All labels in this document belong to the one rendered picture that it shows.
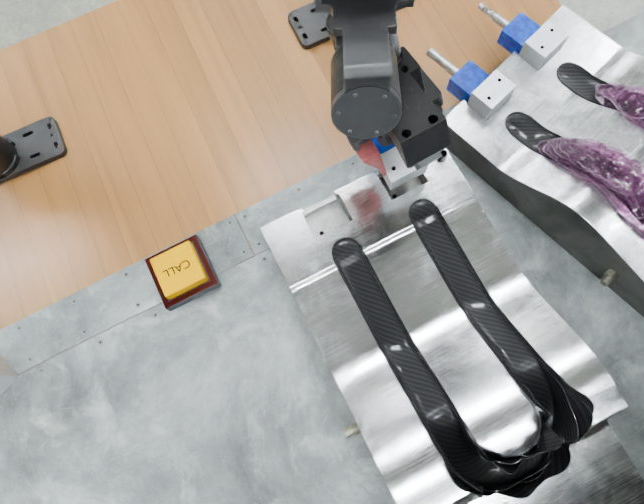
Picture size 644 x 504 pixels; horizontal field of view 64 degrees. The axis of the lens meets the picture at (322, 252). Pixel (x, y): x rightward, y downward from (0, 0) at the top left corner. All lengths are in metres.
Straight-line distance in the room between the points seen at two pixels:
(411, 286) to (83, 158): 0.54
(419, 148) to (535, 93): 0.37
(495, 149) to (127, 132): 0.55
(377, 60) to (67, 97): 0.64
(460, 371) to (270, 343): 0.26
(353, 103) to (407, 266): 0.28
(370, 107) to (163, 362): 0.47
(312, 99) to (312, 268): 0.30
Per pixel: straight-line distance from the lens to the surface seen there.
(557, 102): 0.81
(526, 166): 0.74
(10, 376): 0.70
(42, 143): 0.91
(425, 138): 0.45
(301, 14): 0.91
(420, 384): 0.61
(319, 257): 0.63
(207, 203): 0.78
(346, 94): 0.41
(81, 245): 0.83
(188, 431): 0.74
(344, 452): 0.71
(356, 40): 0.42
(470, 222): 0.67
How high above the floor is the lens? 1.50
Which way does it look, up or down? 75 degrees down
